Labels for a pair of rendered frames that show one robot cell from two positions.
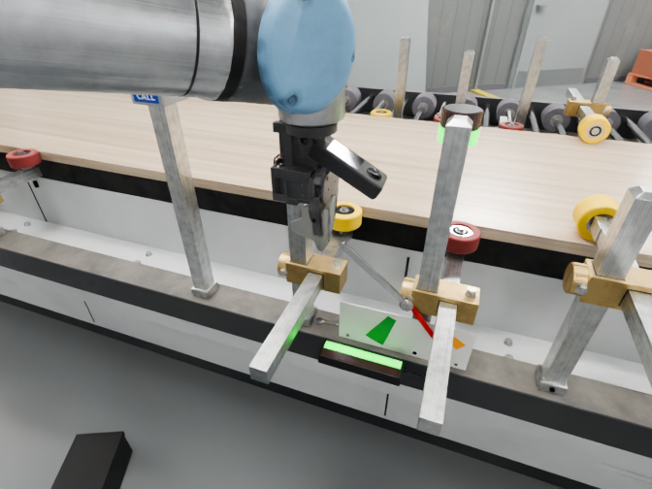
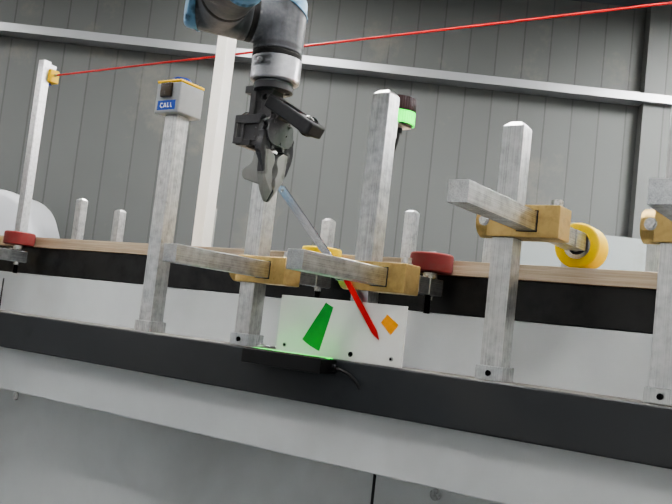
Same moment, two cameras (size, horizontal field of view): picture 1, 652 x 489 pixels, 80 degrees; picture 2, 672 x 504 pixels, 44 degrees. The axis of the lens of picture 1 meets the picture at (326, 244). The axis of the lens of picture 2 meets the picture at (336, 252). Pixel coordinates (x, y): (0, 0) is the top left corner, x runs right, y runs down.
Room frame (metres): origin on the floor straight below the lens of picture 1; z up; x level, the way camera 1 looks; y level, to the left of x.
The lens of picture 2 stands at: (-0.87, -0.50, 0.76)
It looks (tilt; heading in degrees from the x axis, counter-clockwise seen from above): 5 degrees up; 15
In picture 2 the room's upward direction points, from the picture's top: 6 degrees clockwise
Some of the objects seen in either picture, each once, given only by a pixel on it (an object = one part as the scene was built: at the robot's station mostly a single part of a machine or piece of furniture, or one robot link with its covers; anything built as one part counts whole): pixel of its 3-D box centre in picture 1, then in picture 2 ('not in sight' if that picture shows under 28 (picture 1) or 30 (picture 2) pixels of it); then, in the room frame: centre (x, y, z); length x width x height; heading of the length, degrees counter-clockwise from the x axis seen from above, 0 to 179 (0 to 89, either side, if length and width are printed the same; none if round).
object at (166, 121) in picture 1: (186, 211); (162, 223); (0.72, 0.30, 0.92); 0.05 x 0.04 x 0.45; 70
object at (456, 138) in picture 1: (433, 257); (372, 226); (0.54, -0.19, 0.93); 0.03 x 0.03 x 0.48; 70
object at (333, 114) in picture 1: (310, 104); (274, 73); (0.53, 0.02, 1.19); 0.10 x 0.09 x 0.05; 160
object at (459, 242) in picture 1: (455, 250); (429, 282); (0.67, -0.28, 0.85); 0.08 x 0.08 x 0.11
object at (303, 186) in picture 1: (308, 161); (266, 118); (0.53, 0.03, 1.11); 0.09 x 0.08 x 0.12; 70
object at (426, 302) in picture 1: (439, 297); (378, 277); (0.54, -0.21, 0.84); 0.13 x 0.06 x 0.05; 70
